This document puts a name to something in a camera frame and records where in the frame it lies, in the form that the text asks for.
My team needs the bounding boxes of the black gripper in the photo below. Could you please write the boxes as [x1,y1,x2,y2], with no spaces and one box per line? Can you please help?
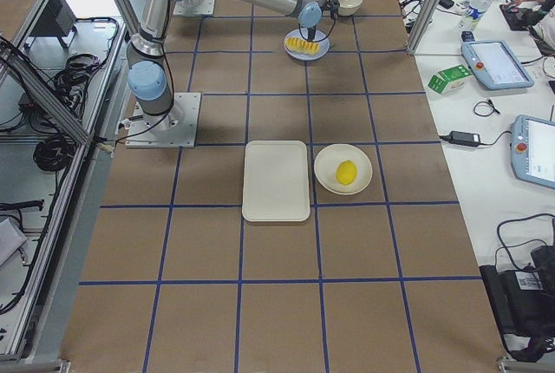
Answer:
[305,26,317,42]

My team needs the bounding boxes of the light blue plate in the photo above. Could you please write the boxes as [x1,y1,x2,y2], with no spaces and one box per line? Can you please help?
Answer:
[284,28,330,61]

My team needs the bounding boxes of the sliced yellow bread loaf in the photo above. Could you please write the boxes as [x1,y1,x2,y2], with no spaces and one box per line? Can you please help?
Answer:
[284,36,320,56]

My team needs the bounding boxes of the cream round plate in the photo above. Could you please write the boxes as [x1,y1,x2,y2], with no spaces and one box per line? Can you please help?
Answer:
[314,144,373,195]

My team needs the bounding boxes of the cream bowl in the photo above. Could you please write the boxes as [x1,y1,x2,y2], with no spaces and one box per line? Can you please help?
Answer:
[338,0,363,16]

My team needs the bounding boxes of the yellow lemon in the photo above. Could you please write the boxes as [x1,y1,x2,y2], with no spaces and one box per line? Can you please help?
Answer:
[335,160,357,186]

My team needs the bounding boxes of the green white carton box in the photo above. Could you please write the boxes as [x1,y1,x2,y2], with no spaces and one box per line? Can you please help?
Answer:
[428,64,472,95]

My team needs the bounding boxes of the cream rectangular tray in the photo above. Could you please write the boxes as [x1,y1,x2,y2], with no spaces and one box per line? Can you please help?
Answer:
[242,141,310,223]

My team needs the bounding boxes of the clear water bottle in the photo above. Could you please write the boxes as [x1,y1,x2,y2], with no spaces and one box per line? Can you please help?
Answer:
[459,0,493,31]

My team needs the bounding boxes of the black power adapter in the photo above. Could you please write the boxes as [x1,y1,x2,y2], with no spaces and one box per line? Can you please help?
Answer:
[449,131,481,147]

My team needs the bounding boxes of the blue teach pendant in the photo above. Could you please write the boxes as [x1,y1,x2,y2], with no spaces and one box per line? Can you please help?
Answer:
[510,115,555,189]
[460,40,534,90]

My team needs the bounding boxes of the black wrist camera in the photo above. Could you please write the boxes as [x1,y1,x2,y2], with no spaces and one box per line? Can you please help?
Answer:
[322,0,340,20]

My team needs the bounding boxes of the aluminium frame post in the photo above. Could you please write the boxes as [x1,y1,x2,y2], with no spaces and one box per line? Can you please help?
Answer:
[407,0,440,55]

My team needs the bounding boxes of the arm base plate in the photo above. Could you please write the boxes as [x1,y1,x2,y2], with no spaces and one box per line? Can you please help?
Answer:
[173,0,215,17]
[124,93,201,148]

